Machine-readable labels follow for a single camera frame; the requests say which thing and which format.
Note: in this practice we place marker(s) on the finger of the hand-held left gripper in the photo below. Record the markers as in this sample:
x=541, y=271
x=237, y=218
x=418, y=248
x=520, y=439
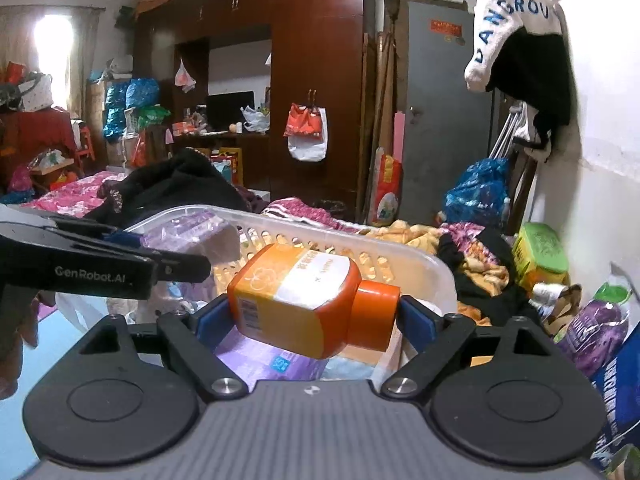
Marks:
x=185, y=266
x=90, y=232

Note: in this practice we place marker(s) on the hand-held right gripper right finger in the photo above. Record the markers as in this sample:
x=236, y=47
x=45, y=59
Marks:
x=417, y=320

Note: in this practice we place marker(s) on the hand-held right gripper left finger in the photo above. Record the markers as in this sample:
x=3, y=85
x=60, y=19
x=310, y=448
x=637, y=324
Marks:
x=212, y=317

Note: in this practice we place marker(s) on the purple tissue pack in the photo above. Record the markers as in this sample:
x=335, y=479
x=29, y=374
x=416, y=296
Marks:
x=185, y=232

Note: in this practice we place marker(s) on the orange plastic bottle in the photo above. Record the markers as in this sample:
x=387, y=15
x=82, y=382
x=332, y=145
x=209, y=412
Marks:
x=290, y=300

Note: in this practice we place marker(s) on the purple plastic packet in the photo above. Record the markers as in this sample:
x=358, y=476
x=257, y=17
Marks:
x=280, y=362

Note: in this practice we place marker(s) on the white plastic basket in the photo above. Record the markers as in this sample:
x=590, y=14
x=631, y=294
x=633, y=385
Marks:
x=350, y=245

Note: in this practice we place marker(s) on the person's left hand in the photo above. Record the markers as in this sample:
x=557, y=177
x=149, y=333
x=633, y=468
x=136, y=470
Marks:
x=20, y=340

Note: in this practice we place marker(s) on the pink floral blanket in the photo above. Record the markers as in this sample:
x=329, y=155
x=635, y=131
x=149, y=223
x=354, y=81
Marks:
x=75, y=195

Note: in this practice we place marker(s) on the black crumpled garment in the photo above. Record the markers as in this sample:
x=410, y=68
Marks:
x=480, y=285

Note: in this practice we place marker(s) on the black clothes pile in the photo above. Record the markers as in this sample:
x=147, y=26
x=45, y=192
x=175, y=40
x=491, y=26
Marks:
x=175, y=185

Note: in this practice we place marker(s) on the yellow printed blanket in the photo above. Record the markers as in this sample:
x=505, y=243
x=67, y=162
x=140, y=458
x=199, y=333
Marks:
x=400, y=235

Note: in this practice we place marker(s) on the red cloth covered furniture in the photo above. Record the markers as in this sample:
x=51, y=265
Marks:
x=35, y=140

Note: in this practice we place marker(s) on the striped maroon blanket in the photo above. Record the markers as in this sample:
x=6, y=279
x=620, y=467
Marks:
x=300, y=210

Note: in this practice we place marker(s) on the green plastic bag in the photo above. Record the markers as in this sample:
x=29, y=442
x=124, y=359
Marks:
x=152, y=116

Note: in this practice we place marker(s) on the blue plastic bags pile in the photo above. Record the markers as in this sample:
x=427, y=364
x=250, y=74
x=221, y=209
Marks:
x=130, y=105

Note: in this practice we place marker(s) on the red yellow sack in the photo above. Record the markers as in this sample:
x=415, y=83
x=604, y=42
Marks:
x=386, y=190

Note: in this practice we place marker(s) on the green lidded box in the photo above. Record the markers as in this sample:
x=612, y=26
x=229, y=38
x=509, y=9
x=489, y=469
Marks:
x=542, y=252

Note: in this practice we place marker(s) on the blue plastic bag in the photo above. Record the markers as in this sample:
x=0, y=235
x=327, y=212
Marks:
x=477, y=190

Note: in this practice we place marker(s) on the black monitor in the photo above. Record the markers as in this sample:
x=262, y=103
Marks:
x=225, y=110

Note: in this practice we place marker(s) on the white crumpled plastic bag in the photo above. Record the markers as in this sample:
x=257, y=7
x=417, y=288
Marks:
x=256, y=120

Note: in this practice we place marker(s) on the white plastic shopping bag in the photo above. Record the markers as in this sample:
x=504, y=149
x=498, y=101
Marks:
x=307, y=151

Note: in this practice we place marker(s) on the window curtain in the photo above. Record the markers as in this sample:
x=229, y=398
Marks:
x=85, y=60

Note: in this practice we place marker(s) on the purple bagged pack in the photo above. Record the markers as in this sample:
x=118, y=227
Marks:
x=590, y=330

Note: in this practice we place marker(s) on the pink white hanging bag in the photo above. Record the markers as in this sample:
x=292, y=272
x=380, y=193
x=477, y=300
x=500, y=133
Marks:
x=184, y=77

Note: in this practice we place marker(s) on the orange plastic bag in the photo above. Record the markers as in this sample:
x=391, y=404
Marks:
x=302, y=122

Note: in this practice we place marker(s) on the pink board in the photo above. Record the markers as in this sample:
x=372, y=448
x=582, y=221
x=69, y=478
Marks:
x=399, y=135

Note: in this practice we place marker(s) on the metal crutches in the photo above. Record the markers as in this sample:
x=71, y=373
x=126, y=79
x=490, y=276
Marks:
x=505, y=130

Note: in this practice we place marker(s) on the grey metal door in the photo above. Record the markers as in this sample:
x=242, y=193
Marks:
x=440, y=110

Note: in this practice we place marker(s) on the white black hanging garment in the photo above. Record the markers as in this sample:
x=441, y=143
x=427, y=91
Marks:
x=535, y=142

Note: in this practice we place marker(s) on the blue tote bag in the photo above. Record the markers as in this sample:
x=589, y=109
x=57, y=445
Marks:
x=620, y=390

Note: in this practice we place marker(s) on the brown wooden wardrobe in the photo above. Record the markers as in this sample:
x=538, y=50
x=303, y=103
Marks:
x=320, y=60

